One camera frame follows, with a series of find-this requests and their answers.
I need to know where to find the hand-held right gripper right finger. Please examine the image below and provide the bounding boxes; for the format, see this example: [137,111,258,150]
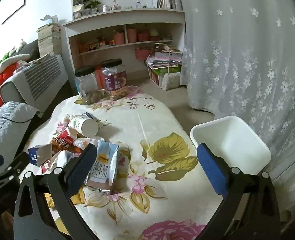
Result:
[197,142,280,240]

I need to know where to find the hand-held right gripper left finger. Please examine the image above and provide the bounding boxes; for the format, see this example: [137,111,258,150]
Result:
[14,143,98,240]

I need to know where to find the red noodle packet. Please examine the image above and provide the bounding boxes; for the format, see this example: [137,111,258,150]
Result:
[41,150,74,175]

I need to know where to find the red and white carton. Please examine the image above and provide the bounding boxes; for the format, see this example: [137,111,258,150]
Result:
[56,127,77,144]

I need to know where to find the white plastic bin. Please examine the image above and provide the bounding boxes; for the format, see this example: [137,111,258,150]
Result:
[190,116,271,176]

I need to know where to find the blue cardboard box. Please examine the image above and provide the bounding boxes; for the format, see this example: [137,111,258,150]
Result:
[27,144,53,167]

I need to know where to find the blue and white milk carton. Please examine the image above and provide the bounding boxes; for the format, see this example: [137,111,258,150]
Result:
[85,140,120,195]

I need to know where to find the orange snack wrapper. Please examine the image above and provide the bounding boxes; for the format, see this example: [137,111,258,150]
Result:
[51,137,84,153]

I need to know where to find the grey striped cushion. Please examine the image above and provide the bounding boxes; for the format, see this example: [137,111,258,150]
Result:
[0,101,40,165]

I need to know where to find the white paper cup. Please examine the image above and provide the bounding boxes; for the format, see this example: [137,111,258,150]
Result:
[68,115,99,137]

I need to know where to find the floral tablecloth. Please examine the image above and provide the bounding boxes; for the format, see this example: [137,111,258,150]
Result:
[25,85,228,240]

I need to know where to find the grey sofa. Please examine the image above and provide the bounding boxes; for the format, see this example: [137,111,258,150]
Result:
[0,40,73,120]

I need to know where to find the clear jar with blue label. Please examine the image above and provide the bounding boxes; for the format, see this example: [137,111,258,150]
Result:
[74,65,105,105]

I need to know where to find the red and white plush toy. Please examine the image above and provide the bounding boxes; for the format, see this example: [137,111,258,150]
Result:
[0,40,30,105]

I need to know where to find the clear jar with purple label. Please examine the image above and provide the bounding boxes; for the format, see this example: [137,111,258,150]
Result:
[101,58,128,101]

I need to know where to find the red bottle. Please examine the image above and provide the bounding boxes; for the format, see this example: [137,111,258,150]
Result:
[95,65,103,90]

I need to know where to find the white fluffy bundle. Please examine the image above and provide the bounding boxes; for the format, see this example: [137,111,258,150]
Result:
[162,73,180,91]

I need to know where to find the green box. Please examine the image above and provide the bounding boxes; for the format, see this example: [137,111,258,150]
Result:
[149,65,181,76]

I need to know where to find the white lace curtain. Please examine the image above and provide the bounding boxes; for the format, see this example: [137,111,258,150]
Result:
[167,0,295,205]

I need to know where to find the colourful toy blocks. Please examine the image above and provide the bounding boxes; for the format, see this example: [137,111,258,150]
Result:
[79,40,105,52]

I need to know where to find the stack of papers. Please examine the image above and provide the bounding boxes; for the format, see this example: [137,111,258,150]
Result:
[146,44,183,68]

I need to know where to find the stack of books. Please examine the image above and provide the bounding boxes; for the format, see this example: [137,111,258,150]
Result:
[36,24,63,55]

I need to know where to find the pink basket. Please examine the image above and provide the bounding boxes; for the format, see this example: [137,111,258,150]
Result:
[135,48,153,60]

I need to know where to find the tissue box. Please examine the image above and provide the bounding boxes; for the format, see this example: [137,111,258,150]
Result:
[40,15,59,26]

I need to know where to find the white bookshelf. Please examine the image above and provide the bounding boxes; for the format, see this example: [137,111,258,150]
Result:
[63,0,185,90]

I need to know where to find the small potted plant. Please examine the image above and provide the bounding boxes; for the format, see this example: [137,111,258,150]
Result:
[86,0,100,14]

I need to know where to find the black cable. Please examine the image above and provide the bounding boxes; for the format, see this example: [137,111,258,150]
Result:
[0,114,37,127]

